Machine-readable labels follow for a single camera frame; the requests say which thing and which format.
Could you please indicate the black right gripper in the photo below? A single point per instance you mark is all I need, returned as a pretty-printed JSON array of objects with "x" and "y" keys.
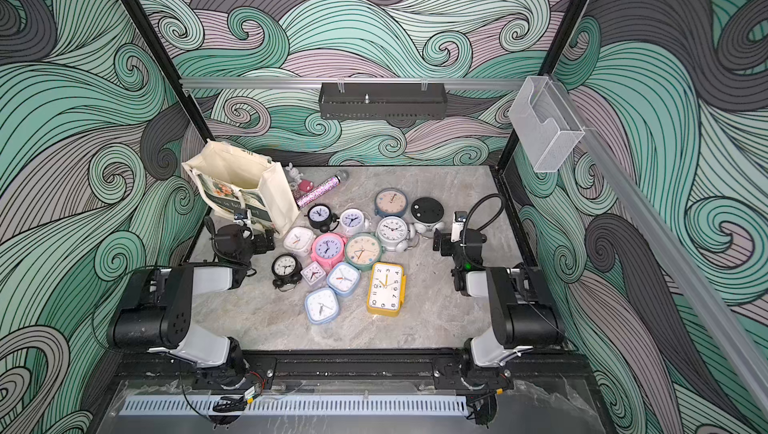
[{"x": 444, "y": 243}]

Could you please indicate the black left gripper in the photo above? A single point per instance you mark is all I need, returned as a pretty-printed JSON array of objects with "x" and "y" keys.
[{"x": 261, "y": 241}]

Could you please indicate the black-backed white alarm clock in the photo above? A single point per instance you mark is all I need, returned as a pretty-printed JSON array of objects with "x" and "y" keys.
[{"x": 427, "y": 214}]

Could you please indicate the cream floral canvas bag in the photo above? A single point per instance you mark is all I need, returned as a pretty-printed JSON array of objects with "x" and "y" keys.
[{"x": 230, "y": 178}]

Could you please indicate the white twin-bell alarm clock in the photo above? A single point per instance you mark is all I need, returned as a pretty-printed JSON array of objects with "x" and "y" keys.
[{"x": 395, "y": 234}]

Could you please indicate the yellow rectangular alarm clock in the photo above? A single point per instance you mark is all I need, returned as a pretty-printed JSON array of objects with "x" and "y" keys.
[{"x": 386, "y": 293}]

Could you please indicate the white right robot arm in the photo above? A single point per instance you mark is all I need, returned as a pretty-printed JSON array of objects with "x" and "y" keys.
[{"x": 520, "y": 320}]

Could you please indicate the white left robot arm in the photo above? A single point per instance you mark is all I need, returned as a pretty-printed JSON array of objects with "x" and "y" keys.
[{"x": 154, "y": 313}]

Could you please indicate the black twin-bell alarm clock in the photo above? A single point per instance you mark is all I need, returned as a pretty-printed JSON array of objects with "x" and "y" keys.
[{"x": 286, "y": 270}]

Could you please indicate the white square alarm clock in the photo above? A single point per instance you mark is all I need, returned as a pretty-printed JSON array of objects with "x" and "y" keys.
[{"x": 299, "y": 241}]

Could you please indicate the small pink square clock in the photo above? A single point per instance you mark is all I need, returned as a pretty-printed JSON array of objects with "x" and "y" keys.
[{"x": 314, "y": 275}]

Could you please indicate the small black twin-bell clock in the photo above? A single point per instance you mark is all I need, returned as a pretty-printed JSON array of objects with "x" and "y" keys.
[{"x": 322, "y": 218}]

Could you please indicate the pink twin-bell alarm clock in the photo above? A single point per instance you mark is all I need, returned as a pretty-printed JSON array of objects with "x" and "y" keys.
[{"x": 328, "y": 250}]

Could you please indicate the blue round alarm clock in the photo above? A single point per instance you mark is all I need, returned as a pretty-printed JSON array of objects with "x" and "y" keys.
[{"x": 390, "y": 202}]

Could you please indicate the green round alarm clock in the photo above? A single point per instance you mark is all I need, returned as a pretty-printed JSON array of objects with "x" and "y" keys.
[{"x": 362, "y": 251}]

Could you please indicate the blue square alarm clock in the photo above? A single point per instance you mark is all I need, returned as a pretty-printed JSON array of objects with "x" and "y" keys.
[{"x": 322, "y": 306}]

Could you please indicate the light blue square clock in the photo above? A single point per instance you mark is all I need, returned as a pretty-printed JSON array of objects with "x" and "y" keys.
[{"x": 343, "y": 279}]

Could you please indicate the small white round clock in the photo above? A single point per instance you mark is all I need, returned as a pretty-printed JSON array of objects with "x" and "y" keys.
[{"x": 353, "y": 221}]

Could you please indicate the white bunny figurine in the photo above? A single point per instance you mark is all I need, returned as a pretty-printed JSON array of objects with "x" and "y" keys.
[{"x": 294, "y": 176}]

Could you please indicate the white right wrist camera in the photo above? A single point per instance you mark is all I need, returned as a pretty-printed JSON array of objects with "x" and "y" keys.
[{"x": 459, "y": 221}]

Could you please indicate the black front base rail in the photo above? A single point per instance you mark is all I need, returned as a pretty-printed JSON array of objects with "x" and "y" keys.
[{"x": 441, "y": 369}]

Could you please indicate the clear plastic wall holder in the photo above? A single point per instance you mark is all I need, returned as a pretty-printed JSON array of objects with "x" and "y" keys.
[{"x": 544, "y": 117}]

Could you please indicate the aluminium back rail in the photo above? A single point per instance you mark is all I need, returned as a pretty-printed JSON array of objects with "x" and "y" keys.
[{"x": 275, "y": 83}]

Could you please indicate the aluminium rail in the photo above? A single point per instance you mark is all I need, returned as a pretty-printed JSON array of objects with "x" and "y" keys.
[
  {"x": 275, "y": 83},
  {"x": 746, "y": 358}
]

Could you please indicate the black perforated wall shelf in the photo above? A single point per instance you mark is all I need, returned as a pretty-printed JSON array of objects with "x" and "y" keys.
[{"x": 395, "y": 103}]

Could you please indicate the white slotted cable duct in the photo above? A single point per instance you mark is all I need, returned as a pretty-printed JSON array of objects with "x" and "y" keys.
[{"x": 303, "y": 405}]

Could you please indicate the aluminium right rail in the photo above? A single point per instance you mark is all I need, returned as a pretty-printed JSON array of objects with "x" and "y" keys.
[{"x": 746, "y": 358}]

